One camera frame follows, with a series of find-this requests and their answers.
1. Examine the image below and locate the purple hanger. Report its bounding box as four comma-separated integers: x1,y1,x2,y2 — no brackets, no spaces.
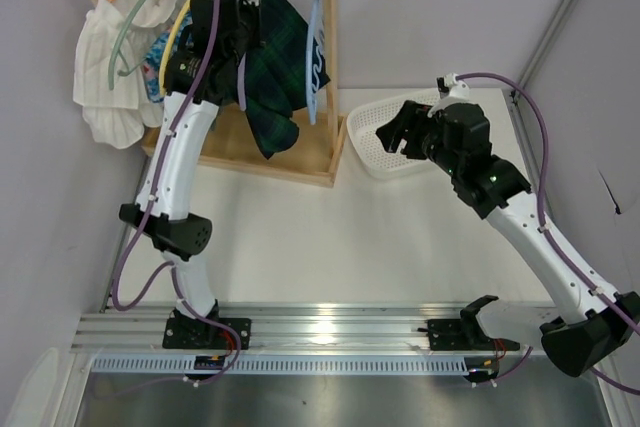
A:
237,55,247,112

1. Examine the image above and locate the dark green plaid garment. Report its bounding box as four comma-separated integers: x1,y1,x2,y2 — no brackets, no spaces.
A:
244,0,308,159

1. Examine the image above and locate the yellow hanger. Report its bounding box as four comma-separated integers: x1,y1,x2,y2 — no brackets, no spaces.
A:
159,0,191,96

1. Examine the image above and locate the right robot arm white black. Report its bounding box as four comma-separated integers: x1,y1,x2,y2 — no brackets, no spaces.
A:
376,101,639,377

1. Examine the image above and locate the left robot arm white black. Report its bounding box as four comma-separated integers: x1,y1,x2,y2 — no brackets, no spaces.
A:
111,0,259,339

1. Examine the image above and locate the light blue hanger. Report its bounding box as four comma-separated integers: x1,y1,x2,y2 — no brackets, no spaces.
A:
305,0,325,125

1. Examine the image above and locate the green hanger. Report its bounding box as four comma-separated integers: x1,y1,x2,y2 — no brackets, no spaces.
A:
107,0,206,91

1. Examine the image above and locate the white perforated plastic basket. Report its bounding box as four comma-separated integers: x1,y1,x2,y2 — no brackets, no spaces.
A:
347,88,439,181

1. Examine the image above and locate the wooden clothes rack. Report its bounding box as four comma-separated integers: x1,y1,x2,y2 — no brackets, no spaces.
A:
60,0,349,189

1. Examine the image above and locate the blue floral garment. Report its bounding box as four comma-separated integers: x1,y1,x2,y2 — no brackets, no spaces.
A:
142,12,192,103

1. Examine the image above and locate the white pleated garment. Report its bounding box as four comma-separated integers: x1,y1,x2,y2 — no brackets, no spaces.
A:
73,0,186,149

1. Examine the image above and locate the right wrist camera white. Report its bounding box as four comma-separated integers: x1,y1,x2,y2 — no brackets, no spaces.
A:
434,73,470,111

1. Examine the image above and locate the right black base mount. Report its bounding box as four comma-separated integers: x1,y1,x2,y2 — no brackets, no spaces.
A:
418,295,521,352

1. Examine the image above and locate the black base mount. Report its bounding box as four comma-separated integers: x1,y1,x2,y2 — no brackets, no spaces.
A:
418,295,521,352
162,316,252,350

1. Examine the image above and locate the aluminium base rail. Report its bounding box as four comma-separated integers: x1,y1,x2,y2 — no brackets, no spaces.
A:
71,302,462,355

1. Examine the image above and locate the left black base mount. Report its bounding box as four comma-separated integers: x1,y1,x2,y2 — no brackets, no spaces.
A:
162,316,252,350

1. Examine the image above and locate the white slotted cable duct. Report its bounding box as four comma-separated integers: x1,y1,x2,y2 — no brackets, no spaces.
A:
91,354,469,376

